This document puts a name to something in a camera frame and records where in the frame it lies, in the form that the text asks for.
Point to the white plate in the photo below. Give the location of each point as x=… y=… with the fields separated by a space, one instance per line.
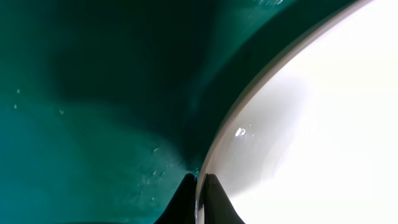
x=313 y=138

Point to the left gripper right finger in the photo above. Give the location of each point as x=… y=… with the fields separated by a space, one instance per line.
x=218 y=209

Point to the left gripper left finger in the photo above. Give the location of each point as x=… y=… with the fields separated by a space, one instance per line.
x=181 y=208

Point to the teal plastic tray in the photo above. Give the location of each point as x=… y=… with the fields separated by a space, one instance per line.
x=107 y=105

